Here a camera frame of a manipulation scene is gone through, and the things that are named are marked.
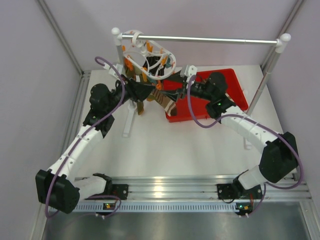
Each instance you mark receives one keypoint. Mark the brown beige striped sock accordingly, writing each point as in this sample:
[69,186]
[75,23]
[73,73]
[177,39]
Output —
[167,104]

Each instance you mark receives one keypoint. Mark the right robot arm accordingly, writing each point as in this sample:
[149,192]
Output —
[279,152]

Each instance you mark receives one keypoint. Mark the white round clip hanger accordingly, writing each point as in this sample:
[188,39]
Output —
[135,54]

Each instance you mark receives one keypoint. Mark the olive green striped sock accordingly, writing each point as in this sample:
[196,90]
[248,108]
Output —
[140,107]

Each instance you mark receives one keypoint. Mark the white metal drying rack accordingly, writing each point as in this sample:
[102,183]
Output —
[240,123]

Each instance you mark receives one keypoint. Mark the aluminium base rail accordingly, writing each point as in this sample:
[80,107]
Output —
[189,195]

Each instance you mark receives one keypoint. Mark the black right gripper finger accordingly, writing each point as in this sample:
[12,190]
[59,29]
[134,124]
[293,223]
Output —
[173,95]
[176,77]

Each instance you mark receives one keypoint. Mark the black white striped sock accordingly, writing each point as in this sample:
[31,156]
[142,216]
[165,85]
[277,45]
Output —
[150,61]

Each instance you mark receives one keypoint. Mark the red plastic tray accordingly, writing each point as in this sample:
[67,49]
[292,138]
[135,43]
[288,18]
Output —
[234,91]

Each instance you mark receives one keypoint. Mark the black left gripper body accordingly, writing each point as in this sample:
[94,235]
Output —
[128,94]

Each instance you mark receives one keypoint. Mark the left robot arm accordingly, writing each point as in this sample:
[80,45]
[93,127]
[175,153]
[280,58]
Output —
[57,186]

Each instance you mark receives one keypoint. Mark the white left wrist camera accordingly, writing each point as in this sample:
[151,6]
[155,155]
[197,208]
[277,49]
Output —
[112,72]

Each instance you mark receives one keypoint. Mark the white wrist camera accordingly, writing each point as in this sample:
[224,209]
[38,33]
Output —
[188,71]
[112,72]

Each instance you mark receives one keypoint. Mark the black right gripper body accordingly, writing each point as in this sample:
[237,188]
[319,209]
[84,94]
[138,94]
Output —
[197,90]

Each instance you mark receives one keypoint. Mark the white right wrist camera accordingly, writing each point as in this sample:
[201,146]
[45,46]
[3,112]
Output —
[188,71]

